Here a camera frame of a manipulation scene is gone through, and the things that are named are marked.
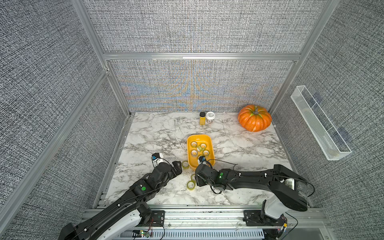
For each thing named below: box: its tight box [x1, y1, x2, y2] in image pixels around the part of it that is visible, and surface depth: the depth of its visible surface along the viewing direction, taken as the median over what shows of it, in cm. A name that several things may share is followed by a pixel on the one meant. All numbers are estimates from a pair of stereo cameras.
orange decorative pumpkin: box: [238, 104, 272, 132], surface depth 103 cm
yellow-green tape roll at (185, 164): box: [182, 160, 190, 170], surface depth 92 cm
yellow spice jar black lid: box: [199, 111, 206, 126], surface depth 109 cm
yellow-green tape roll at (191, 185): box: [186, 180, 196, 191], surface depth 85 cm
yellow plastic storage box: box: [187, 134, 215, 170], surface depth 99 cm
